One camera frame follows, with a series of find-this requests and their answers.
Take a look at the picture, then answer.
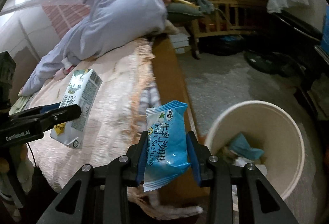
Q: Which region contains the green white milk carton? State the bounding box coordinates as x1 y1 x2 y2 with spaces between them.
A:
50 69 102 149

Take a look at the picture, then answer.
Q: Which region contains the green towel cloth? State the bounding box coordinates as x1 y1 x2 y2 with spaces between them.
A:
228 133 264 160

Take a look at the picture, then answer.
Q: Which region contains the light blue milk-candy wrapper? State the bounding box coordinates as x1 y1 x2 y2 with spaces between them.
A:
143 101 190 192

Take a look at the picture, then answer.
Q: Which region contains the cream plastic trash bin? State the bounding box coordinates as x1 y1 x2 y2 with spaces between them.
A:
204 101 305 200

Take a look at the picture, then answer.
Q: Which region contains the gloved left hand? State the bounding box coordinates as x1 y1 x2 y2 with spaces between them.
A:
1 144 34 223

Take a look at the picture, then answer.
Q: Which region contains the green checked sheet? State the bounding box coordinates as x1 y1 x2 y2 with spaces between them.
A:
9 95 32 115

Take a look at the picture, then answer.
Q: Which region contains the pink thermos bottle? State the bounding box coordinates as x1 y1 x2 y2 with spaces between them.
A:
53 68 68 81

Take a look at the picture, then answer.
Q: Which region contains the grey striped blanket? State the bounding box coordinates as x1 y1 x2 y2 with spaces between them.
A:
138 82 161 116

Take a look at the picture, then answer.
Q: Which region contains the grey blue duvet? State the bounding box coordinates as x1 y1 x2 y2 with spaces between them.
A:
20 0 167 96

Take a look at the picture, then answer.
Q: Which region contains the dark wooden side table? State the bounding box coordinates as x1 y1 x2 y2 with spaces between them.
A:
268 12 328 119

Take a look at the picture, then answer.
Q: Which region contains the green cushion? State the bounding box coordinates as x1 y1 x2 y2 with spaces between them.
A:
167 3 204 21

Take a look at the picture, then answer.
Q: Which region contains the wooden bed frame rail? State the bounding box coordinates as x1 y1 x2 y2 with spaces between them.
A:
151 34 210 197

